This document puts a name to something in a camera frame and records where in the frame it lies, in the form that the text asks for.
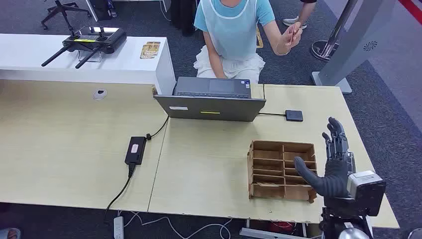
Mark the metal stanchion post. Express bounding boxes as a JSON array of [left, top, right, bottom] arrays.
[[311, 0, 358, 62]]

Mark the black office chair base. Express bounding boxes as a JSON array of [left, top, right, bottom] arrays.
[[41, 0, 92, 31]]

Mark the wooden card organizer box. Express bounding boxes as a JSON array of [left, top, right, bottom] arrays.
[[247, 140, 318, 204]]

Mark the small black square device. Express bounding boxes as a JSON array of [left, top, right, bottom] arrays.
[[285, 110, 304, 122]]

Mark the black computer tower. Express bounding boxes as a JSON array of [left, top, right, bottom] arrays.
[[85, 0, 117, 21]]

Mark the black adapter output cable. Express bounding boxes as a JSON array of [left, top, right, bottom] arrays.
[[145, 115, 170, 141]]

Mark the red object under desk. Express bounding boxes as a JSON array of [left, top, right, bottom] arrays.
[[268, 222, 298, 233]]

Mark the white floor cable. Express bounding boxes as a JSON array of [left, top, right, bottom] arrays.
[[118, 211, 233, 239]]

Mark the person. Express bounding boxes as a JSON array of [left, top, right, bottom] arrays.
[[193, 0, 303, 84]]

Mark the gold card stack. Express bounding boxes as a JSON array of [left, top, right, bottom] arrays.
[[139, 41, 161, 60]]

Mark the white power strip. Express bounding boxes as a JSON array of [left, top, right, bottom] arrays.
[[113, 216, 125, 239]]

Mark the white counter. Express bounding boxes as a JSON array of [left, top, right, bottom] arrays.
[[0, 33, 176, 95]]

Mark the grey kiosk stand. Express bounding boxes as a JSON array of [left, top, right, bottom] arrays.
[[311, 0, 398, 95]]

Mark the black power adapter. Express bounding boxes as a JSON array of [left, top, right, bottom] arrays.
[[124, 136, 147, 166]]

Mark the black mains power cord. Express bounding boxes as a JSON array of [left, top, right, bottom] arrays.
[[103, 163, 136, 225]]

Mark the black remote controller with antennas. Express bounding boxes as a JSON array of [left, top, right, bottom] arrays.
[[41, 26, 127, 69]]

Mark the person's foot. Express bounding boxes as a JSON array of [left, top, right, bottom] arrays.
[[0, 228, 21, 239]]

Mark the person's left hand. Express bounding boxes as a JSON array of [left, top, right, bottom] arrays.
[[276, 21, 303, 55]]

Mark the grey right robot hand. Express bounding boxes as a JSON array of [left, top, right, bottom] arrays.
[[294, 117, 357, 199]]

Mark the white desk frame bar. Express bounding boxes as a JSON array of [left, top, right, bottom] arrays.
[[239, 219, 309, 239]]

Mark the metal wire controller stand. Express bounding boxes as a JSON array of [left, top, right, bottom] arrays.
[[77, 49, 102, 63]]

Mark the grey laptop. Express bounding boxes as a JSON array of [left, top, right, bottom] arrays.
[[153, 76, 267, 122]]

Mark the black fabric-covered object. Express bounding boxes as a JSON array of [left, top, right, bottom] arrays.
[[170, 0, 199, 37]]

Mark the bystander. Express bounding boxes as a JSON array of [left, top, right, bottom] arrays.
[[283, 0, 318, 30]]

